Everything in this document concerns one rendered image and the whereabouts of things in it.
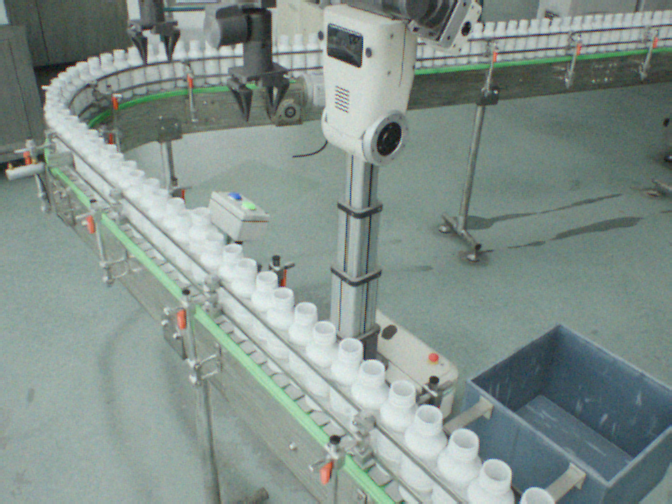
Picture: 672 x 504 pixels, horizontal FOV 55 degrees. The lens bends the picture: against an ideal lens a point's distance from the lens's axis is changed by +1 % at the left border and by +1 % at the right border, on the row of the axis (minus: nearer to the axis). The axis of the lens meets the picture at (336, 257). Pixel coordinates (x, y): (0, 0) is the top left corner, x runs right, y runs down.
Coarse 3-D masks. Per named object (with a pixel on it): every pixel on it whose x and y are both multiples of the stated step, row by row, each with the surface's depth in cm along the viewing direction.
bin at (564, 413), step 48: (576, 336) 142; (480, 384) 132; (528, 384) 148; (576, 384) 146; (624, 384) 136; (480, 432) 130; (528, 432) 119; (576, 432) 146; (624, 432) 140; (528, 480) 123; (576, 480) 111; (624, 480) 114
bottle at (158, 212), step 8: (152, 192) 144; (160, 192) 146; (152, 200) 144; (160, 200) 143; (152, 208) 145; (160, 208) 144; (152, 216) 144; (160, 216) 144; (160, 224) 145; (152, 232) 147; (160, 232) 146; (152, 240) 150; (160, 240) 147; (160, 248) 148; (160, 256) 150
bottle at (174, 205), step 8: (168, 200) 141; (176, 200) 142; (168, 208) 140; (176, 208) 139; (184, 208) 141; (168, 216) 141; (176, 216) 140; (168, 224) 141; (176, 224) 141; (168, 232) 142; (168, 240) 143; (168, 248) 144; (168, 256) 146
